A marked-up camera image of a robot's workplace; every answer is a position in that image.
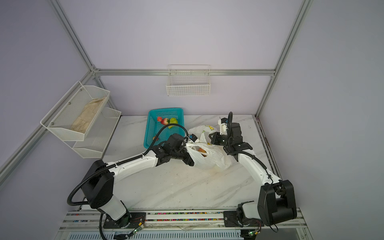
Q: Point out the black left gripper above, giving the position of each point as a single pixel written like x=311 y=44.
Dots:
x=188 y=160

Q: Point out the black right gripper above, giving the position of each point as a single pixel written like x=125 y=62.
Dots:
x=215 y=139

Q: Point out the white lemon print plastic bag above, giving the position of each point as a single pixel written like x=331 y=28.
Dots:
x=216 y=159

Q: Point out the green fake pear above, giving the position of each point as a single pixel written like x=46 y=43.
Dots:
x=172 y=121

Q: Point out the red fake strawberry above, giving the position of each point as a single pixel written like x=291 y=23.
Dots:
x=165 y=121

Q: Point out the yellow fake banana bunch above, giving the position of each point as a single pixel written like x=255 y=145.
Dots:
x=202 y=152

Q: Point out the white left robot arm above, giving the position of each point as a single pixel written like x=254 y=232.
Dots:
x=99 y=190

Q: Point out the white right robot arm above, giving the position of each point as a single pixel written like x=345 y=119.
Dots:
x=276 y=202

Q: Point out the teal plastic fruit basket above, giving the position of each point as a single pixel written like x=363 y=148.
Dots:
x=154 y=125

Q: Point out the white mesh lower shelf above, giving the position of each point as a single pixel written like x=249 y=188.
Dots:
x=100 y=134

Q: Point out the white mesh shelf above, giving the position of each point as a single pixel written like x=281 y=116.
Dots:
x=100 y=134
x=60 y=118

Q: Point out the beige cloth in shelf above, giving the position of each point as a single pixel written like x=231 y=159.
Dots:
x=83 y=121

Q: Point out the white mesh upper shelf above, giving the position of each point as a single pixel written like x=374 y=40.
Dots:
x=60 y=118

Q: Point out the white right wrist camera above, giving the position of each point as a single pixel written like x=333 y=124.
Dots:
x=223 y=126

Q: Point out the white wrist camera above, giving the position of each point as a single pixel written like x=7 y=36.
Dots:
x=193 y=138
x=223 y=126

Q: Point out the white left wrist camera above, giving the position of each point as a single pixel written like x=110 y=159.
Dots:
x=193 y=138

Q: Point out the white wire wall basket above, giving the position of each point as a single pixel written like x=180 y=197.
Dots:
x=188 y=80

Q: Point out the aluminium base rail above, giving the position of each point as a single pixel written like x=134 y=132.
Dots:
x=178 y=225

